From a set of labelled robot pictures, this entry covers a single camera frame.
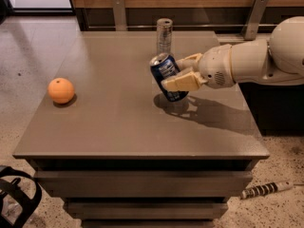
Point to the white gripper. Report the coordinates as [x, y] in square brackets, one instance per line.
[216, 66]

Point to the blue pepsi can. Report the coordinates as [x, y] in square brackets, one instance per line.
[163, 66]

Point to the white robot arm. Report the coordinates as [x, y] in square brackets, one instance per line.
[275, 61]

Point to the tall silver can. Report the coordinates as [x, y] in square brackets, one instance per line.
[164, 35]

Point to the grey side shelf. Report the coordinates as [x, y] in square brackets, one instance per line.
[233, 38]

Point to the grey drawer cabinet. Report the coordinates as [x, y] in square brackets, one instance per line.
[121, 156]

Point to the orange fruit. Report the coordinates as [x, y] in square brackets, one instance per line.
[61, 90]

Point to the right metal bracket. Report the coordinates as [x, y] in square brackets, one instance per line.
[250, 29]

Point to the metal bracket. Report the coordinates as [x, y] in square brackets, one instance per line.
[250, 29]
[119, 15]

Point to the left metal bracket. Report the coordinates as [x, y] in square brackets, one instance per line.
[119, 15]

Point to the black strap object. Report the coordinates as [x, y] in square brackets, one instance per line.
[9, 180]

